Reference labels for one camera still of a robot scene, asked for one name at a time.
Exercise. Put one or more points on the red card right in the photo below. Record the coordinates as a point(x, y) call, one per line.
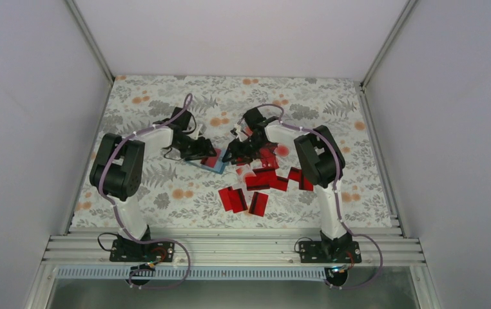
point(296, 175)

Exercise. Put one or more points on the red card with stripe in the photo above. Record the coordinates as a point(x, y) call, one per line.
point(209, 161)

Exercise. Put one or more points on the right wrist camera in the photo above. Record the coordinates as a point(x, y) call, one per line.
point(238, 132)

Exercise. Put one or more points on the red card centre pile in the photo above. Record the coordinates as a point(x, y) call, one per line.
point(269, 161)

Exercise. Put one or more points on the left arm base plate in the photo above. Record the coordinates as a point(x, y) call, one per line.
point(124, 250)

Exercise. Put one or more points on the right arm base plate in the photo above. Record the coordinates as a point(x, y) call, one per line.
point(314, 252)

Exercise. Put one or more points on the red card front left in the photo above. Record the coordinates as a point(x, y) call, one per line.
point(233, 199)

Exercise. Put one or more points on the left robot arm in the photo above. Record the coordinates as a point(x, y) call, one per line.
point(117, 169)

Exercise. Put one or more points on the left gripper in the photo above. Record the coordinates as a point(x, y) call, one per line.
point(202, 150)

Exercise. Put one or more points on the white card red dot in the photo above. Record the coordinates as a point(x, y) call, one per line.
point(282, 150)

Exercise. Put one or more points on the aluminium rail frame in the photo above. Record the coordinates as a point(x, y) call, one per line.
point(236, 247)

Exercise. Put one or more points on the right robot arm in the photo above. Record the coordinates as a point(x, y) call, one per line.
point(321, 163)

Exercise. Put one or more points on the perforated cable tray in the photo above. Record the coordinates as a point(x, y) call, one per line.
point(195, 273)

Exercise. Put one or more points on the teal leather card holder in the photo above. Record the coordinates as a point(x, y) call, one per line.
point(220, 166)

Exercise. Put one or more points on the red card front middle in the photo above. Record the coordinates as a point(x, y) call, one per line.
point(258, 204)

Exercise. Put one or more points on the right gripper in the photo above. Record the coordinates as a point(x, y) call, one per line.
point(238, 152)

